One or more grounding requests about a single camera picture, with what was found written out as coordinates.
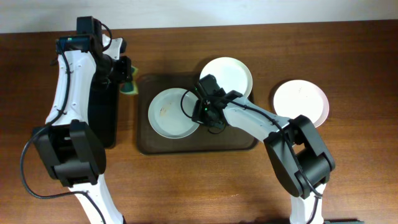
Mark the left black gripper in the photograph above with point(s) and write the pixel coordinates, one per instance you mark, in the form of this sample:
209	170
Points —
125	70

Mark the green yellow sponge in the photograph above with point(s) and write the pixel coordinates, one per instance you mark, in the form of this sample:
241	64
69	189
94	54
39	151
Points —
130	88

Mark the white plate top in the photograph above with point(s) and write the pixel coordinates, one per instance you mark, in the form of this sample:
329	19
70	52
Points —
230	74

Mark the white plate with sauce streak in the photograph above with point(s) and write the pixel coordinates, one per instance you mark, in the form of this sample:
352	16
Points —
301	97

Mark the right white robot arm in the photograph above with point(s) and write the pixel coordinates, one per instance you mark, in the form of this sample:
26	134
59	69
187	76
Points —
299	157

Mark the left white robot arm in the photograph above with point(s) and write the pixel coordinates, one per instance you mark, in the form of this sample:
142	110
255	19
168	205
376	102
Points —
81	125

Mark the dark brown serving tray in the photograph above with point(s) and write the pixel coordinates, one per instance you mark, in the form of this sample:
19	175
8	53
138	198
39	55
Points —
150	142

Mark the black plastic tray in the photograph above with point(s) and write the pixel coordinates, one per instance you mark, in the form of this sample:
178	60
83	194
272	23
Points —
103	112

